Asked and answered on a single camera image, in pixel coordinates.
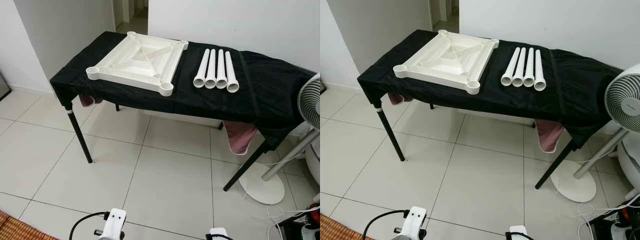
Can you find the small pink towel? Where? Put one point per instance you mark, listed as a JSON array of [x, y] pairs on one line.
[[395, 98], [86, 100]]

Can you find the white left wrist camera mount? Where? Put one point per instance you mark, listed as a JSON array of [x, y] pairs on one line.
[[414, 220], [114, 222]]

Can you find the brown woven mat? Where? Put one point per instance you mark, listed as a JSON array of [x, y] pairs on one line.
[[20, 230], [332, 231]]

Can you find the black red floor device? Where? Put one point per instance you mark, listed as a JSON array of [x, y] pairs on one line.
[[300, 231], [610, 230]]

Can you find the white plastic table leg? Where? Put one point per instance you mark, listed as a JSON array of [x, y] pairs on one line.
[[220, 67], [521, 67], [211, 67], [529, 67], [202, 67], [538, 70], [512, 67], [230, 70]]

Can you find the white standing fan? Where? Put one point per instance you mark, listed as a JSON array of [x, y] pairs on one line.
[[625, 100], [265, 192]]

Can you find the white round appliance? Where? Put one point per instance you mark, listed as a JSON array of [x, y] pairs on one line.
[[631, 160]]

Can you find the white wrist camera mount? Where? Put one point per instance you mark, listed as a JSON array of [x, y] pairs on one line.
[[414, 220], [114, 222], [218, 234], [519, 234]]

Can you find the white plastic table top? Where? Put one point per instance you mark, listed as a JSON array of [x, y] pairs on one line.
[[445, 57], [135, 60]]

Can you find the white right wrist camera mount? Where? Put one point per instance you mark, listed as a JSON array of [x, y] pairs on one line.
[[519, 234], [218, 234]]

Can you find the large pink towel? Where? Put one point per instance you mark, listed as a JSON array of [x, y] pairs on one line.
[[240, 140], [550, 137]]

